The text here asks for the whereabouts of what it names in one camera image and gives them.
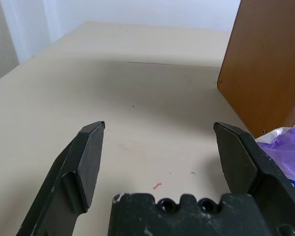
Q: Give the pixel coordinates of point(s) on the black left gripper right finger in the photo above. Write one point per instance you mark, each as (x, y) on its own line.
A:
(250, 159)

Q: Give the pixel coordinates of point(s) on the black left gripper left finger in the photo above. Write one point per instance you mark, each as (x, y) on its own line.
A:
(73, 172)

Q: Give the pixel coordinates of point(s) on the purple plastic bag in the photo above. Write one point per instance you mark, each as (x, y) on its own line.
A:
(290, 152)

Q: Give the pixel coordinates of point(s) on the brown wooden cabinet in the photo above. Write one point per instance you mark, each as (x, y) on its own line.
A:
(260, 61)

